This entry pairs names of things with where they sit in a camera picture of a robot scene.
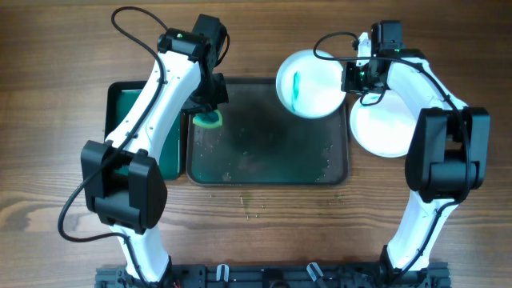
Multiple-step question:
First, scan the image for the green and yellow sponge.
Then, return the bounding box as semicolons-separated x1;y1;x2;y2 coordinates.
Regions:
192;110;223;129

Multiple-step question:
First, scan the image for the white plate with green smear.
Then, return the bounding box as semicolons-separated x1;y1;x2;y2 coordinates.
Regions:
350;90;416;158

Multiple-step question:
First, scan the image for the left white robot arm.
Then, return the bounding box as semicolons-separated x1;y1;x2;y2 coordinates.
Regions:
81;24;230;287

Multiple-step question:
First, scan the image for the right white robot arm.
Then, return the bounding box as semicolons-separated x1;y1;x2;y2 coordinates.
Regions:
342;50;490;282

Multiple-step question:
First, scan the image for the dark grey serving tray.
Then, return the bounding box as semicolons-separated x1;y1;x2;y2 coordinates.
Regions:
186;77;350;186

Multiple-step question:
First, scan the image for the black tub of green water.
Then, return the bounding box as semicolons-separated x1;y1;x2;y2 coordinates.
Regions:
104;81;185;181

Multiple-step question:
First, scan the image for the black mounting rail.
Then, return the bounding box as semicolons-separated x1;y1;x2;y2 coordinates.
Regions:
94;262;452;288

